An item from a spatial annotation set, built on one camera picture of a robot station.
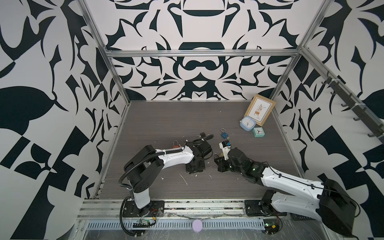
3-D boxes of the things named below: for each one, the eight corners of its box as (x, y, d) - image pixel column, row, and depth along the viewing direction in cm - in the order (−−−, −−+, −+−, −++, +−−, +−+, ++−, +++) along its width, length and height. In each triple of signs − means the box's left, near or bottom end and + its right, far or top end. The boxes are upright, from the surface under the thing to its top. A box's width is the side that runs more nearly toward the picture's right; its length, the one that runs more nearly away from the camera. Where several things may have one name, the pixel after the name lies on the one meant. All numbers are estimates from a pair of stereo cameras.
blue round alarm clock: (237, 124, 108) (238, 122, 106) (245, 117, 113) (246, 114, 110) (248, 133, 104) (250, 130, 102) (256, 124, 109) (258, 121, 106)
